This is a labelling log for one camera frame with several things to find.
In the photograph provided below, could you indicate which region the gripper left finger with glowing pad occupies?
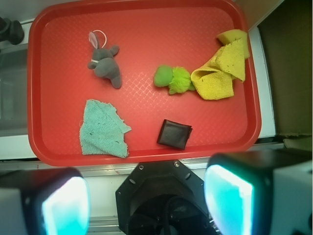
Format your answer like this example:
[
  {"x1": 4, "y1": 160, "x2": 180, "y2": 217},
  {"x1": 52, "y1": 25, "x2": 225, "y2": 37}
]
[{"x1": 0, "y1": 167, "x2": 91, "y2": 235}]

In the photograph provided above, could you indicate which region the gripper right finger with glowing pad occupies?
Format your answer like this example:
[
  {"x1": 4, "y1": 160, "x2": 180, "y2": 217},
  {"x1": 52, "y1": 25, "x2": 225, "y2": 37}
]
[{"x1": 204, "y1": 148, "x2": 313, "y2": 235}]

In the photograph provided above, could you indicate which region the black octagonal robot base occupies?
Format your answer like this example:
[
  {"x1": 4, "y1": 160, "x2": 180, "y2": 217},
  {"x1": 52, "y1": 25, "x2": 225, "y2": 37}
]
[{"x1": 115, "y1": 160, "x2": 217, "y2": 235}]

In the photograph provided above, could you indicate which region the black knob object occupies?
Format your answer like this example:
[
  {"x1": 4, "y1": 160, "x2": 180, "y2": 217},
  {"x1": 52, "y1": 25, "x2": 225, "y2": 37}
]
[{"x1": 0, "y1": 18, "x2": 24, "y2": 45}]

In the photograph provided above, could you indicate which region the yellow sponge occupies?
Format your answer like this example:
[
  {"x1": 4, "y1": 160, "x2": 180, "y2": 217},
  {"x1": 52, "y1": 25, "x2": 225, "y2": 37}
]
[{"x1": 217, "y1": 29, "x2": 250, "y2": 59}]

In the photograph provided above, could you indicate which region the brown cardboard box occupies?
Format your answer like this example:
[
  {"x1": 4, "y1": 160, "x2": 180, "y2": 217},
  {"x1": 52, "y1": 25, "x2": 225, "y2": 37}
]
[{"x1": 258, "y1": 0, "x2": 313, "y2": 151}]

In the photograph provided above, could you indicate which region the dark brown leather wallet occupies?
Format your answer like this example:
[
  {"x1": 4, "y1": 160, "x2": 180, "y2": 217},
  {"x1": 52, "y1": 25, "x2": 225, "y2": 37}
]
[{"x1": 157, "y1": 119, "x2": 193, "y2": 150}]

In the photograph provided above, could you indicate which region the red plastic tray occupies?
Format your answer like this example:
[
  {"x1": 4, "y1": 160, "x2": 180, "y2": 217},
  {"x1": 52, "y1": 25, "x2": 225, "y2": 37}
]
[{"x1": 27, "y1": 0, "x2": 261, "y2": 166}]

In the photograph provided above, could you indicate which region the light blue cloth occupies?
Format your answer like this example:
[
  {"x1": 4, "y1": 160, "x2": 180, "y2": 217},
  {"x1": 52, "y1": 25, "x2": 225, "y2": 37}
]
[{"x1": 80, "y1": 99, "x2": 132, "y2": 159}]

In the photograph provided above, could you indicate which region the grey plush bunny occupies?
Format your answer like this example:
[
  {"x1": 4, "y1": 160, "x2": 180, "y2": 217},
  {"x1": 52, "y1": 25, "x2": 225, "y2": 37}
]
[{"x1": 87, "y1": 32, "x2": 122, "y2": 89}]

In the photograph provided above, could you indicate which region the yellow cloth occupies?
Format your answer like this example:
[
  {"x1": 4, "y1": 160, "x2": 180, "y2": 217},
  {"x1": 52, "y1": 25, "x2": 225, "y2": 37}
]
[{"x1": 191, "y1": 39, "x2": 246, "y2": 100}]

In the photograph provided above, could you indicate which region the green fuzzy plush toy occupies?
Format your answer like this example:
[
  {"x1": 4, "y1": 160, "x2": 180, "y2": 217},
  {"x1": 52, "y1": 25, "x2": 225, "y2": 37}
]
[{"x1": 154, "y1": 65, "x2": 196, "y2": 95}]

